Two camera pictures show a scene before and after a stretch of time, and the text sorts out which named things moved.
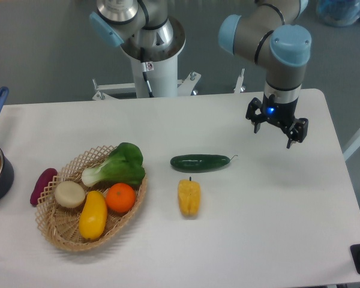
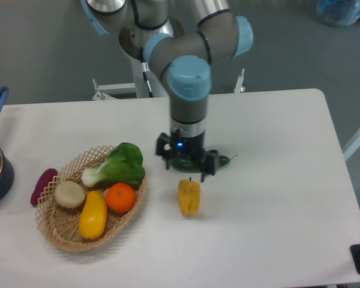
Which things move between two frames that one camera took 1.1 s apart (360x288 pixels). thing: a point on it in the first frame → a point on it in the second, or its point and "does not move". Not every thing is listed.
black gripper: [282, 114] → [191, 148]
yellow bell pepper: [189, 197] does not move
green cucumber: [194, 163] does not move
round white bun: [69, 194] does not move
